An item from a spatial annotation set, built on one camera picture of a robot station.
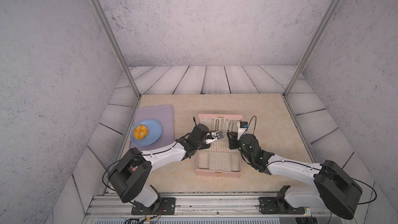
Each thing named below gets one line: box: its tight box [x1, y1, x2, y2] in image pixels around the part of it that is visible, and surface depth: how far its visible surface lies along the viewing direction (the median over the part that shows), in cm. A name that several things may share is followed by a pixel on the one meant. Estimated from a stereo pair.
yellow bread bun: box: [133, 124, 149, 140], surface depth 98 cm
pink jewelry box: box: [195, 114, 244, 179], surface depth 82 cm
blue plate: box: [130, 118, 163, 147], surface depth 101 cm
